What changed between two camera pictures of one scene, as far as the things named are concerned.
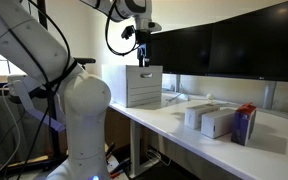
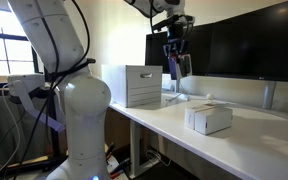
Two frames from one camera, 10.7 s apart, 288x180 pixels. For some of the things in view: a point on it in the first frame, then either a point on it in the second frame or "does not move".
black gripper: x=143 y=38 → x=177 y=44
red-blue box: x=244 y=124 → x=180 y=65
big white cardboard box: x=134 y=85 does not move
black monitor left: x=183 y=51 does not move
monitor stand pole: x=269 y=91 does not move
